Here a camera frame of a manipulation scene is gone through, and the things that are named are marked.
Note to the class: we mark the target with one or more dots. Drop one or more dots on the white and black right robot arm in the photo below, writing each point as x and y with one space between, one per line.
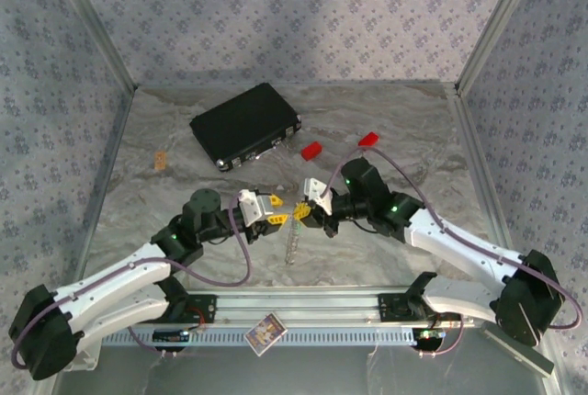
459 248

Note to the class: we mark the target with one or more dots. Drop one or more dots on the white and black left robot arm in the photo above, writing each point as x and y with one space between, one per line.
115 275

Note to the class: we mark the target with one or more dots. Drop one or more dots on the red toy brick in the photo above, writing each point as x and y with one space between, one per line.
311 150
369 139

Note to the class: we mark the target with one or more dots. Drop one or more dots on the small orange tag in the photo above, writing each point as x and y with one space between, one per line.
160 161

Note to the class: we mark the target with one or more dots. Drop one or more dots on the black hard case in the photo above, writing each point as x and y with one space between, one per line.
243 124

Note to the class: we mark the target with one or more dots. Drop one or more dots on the playing card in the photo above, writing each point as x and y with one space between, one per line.
265 334

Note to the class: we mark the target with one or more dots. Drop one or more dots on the small black electronics board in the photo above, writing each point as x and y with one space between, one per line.
170 335

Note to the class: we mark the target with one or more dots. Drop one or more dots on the small green electronics board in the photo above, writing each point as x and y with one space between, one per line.
431 334

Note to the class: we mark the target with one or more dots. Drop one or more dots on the loose grey metal bar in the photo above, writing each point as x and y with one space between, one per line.
519 349

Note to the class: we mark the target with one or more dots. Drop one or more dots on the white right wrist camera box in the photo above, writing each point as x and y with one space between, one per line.
317 190

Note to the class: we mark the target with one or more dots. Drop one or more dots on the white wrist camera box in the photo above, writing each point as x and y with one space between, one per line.
252 206
317 190

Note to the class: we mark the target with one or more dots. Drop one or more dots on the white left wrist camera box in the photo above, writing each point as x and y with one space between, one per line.
252 206

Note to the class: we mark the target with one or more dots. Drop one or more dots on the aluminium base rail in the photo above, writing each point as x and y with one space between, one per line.
298 308

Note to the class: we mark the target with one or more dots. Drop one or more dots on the aluminium table edge rail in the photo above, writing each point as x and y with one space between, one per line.
106 183
483 183

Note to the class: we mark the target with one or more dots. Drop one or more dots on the aluminium frame post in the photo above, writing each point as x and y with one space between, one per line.
95 23
496 23

